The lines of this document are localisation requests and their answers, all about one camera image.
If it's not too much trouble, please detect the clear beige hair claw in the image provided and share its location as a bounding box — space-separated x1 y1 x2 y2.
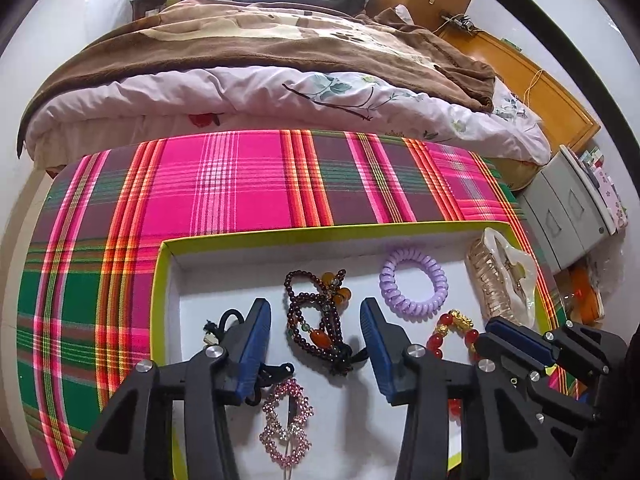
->
465 227 538 328

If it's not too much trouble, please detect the black hair tie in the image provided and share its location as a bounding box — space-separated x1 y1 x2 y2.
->
202 308 296 406

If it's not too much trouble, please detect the grey drawer cabinet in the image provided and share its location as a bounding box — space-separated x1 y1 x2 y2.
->
517 145 618 271

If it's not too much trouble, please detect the yellow bed mattress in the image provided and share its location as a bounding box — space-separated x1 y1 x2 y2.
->
492 155 548 192

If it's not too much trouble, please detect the dark wooden desk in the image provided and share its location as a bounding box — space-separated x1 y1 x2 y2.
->
130 0 223 21

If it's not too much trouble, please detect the black cable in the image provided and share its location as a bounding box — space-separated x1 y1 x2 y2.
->
447 0 640 211

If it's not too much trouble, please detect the power strip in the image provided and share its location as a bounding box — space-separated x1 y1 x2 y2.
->
440 12 476 33

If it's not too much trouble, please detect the floral box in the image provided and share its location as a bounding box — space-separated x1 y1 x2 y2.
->
585 147 628 233

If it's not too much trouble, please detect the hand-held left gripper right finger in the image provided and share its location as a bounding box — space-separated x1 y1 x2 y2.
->
360 297 571 480

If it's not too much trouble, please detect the wooden bed headboard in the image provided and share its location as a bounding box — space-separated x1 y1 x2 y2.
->
435 27 601 153

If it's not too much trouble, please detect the red amber bead bracelet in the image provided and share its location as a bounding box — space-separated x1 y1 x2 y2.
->
426 310 485 418

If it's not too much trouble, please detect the brown fleece blanket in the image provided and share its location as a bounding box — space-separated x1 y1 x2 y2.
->
15 0 496 158

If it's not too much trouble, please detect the pink green plaid tablecloth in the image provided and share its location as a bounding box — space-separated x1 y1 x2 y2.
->
15 129 571 480

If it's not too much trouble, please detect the yellow cable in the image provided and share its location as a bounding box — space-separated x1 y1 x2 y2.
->
522 67 546 106

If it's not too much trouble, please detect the pink rhinestone hair clip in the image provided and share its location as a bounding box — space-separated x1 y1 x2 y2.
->
258 377 316 471

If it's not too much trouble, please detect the orange plastic bag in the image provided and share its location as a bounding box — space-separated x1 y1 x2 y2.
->
567 265 606 323

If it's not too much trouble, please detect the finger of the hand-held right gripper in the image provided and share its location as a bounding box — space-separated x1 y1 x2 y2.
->
544 320 630 388
474 316 603 428

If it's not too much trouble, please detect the purple spiral hair tie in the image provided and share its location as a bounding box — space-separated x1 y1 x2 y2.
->
379 246 449 319

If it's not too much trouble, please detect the yellow-green shallow cardboard box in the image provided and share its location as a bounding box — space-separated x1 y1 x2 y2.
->
150 220 548 480

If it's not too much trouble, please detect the white floral quilt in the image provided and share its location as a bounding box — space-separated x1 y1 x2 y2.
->
25 65 551 166

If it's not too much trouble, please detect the dark red bead bracelet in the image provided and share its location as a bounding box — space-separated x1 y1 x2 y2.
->
284 268 371 377

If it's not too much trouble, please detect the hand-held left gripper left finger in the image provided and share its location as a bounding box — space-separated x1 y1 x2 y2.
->
62 297 273 480

